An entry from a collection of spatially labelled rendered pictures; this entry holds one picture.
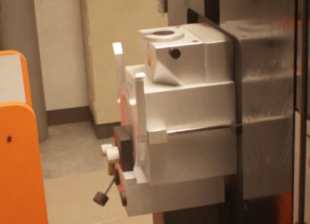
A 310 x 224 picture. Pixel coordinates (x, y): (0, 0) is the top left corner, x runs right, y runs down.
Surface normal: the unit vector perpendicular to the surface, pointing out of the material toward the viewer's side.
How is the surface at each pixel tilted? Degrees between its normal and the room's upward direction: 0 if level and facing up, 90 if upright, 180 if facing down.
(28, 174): 90
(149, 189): 90
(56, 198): 0
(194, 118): 90
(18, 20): 90
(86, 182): 0
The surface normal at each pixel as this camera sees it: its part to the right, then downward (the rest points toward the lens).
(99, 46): 0.22, 0.31
